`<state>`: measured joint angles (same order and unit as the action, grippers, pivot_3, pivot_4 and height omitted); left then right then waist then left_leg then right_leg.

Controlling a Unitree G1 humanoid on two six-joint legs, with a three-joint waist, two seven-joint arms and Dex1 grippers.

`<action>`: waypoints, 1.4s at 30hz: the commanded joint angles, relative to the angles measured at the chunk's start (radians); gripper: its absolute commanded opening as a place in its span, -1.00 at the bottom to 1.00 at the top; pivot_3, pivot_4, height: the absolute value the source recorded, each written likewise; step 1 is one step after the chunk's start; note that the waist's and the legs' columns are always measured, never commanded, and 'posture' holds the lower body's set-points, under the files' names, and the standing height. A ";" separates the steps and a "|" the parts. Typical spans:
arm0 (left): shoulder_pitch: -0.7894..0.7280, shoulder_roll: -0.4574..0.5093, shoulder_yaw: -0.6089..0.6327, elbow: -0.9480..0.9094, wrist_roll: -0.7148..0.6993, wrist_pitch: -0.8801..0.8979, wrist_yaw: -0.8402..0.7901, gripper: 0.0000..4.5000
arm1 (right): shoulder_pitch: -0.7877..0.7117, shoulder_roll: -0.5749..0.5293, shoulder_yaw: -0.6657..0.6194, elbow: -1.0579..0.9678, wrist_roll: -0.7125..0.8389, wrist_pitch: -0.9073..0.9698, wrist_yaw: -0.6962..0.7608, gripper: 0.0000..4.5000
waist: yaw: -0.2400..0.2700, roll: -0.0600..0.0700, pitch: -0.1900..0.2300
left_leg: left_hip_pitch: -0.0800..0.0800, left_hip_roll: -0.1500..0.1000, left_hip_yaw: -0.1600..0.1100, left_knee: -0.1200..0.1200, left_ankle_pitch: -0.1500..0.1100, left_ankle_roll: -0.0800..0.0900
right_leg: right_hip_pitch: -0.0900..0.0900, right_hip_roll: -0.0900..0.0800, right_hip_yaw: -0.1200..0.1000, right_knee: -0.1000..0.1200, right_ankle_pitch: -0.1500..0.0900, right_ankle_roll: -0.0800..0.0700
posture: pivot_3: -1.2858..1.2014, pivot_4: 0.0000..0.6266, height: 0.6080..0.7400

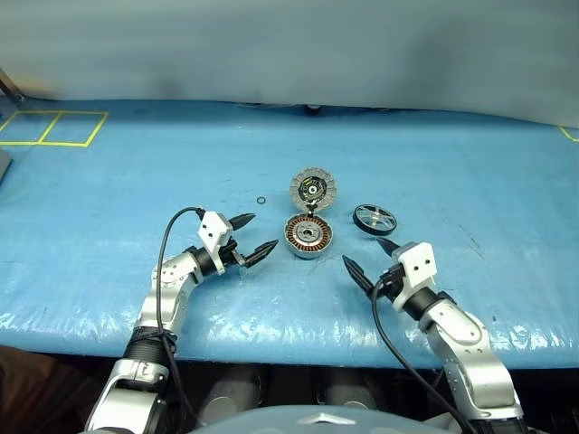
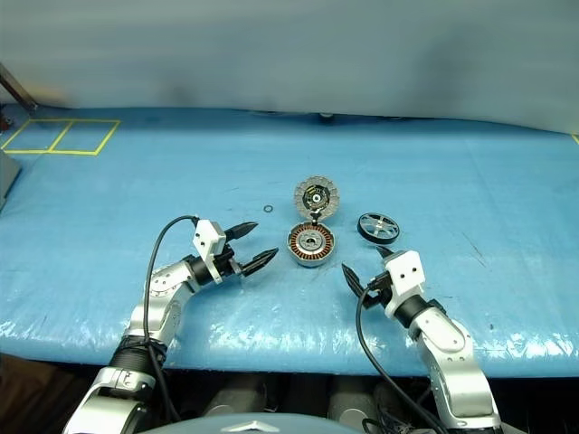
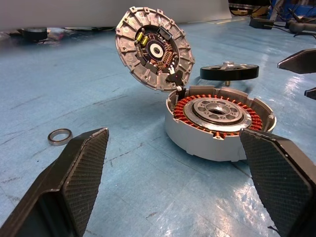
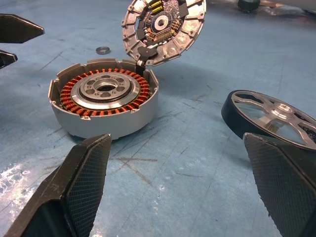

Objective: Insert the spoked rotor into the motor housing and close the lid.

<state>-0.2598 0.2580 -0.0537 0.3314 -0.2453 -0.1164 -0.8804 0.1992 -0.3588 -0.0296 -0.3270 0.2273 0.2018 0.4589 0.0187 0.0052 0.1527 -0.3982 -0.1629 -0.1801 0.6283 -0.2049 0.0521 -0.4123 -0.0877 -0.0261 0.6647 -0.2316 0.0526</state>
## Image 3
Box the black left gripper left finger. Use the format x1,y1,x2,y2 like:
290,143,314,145
0,127,110,237

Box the small dark round base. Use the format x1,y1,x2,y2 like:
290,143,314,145
21,26,48,42

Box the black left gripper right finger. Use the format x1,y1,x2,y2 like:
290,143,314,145
239,127,316,237

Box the white backdrop panel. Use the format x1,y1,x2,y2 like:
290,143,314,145
0,0,234,33

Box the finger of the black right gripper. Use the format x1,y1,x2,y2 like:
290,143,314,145
304,87,316,101
276,48,316,75

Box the black box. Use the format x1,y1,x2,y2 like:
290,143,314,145
248,16,275,30

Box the black rotor wheel with spokes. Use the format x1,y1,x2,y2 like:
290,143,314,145
199,61,260,86

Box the silver bearing ring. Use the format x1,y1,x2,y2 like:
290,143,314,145
47,128,73,147

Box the dark grey tool with cables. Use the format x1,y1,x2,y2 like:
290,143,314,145
286,19,316,38

